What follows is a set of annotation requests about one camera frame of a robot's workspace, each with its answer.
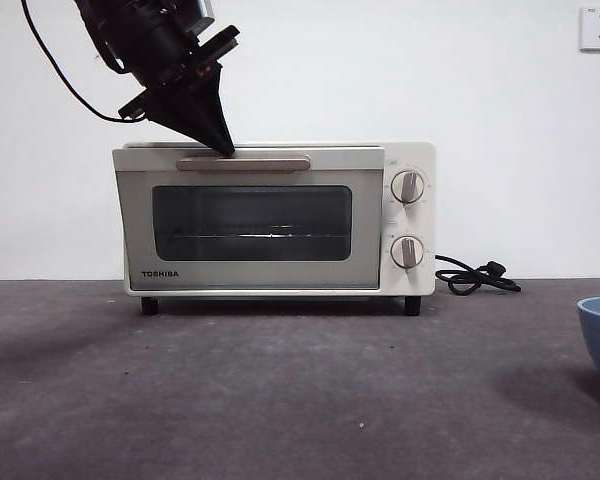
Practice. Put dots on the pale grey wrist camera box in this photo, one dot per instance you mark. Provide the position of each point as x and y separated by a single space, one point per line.
206 12

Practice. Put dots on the cream oven knob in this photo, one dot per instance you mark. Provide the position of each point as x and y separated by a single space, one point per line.
407 251
408 186

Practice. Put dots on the cream Toshiba toaster oven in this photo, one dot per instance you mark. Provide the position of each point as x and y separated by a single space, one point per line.
410 155

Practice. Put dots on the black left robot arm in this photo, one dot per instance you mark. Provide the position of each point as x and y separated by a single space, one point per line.
130 30

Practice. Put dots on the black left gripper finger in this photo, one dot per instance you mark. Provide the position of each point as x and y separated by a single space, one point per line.
185 107
219 100

